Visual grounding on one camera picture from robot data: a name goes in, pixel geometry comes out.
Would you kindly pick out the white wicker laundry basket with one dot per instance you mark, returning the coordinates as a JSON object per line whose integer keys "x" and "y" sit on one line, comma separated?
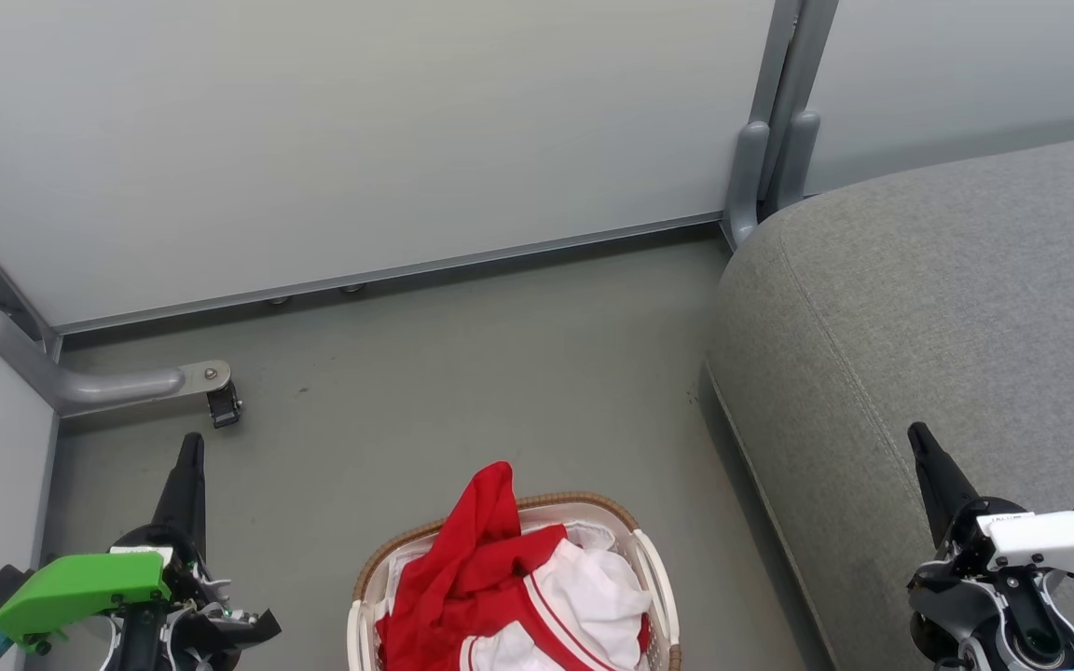
{"x": 660, "y": 582}

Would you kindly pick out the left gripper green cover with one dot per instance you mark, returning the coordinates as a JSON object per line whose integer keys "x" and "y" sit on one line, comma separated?
{"x": 80, "y": 582}

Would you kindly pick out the grey fabric sofa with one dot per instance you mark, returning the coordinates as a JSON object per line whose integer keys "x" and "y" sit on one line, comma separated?
{"x": 919, "y": 326}

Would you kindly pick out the aluminium partition floor rail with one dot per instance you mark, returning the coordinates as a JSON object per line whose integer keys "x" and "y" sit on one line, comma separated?
{"x": 406, "y": 272}

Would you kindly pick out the white clothing with red stripes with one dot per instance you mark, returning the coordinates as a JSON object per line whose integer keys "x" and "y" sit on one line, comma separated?
{"x": 593, "y": 592}

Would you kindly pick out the grey tubular partition foot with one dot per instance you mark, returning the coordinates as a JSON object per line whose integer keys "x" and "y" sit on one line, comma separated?
{"x": 99, "y": 384}

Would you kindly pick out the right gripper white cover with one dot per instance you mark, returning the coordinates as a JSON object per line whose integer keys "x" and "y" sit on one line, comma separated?
{"x": 1050, "y": 540}

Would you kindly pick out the grey partition post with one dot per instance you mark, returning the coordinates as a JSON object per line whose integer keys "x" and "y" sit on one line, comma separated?
{"x": 784, "y": 112}

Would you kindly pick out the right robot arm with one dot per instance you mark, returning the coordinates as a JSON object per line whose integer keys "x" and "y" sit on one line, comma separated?
{"x": 994, "y": 624}

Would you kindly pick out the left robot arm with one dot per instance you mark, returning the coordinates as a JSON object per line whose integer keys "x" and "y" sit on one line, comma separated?
{"x": 141, "y": 648}

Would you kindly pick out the black caster wheel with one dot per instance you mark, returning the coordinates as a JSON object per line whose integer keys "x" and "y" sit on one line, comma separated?
{"x": 224, "y": 407}

